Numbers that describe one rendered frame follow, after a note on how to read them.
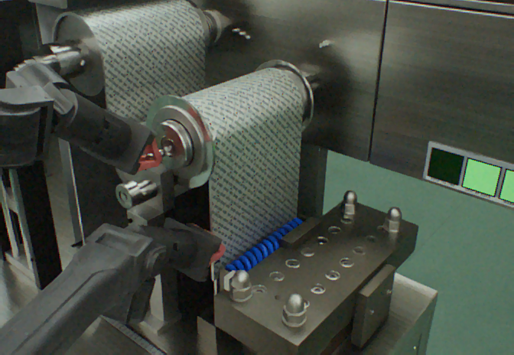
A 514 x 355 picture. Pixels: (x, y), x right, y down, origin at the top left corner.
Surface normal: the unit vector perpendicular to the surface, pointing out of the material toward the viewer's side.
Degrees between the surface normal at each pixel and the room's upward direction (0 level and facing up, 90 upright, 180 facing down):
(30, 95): 16
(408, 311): 0
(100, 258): 12
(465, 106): 90
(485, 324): 0
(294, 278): 0
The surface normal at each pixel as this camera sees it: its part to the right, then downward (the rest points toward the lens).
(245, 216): 0.77, 0.29
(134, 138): -0.40, -0.29
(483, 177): -0.63, 0.33
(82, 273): 0.21, -0.90
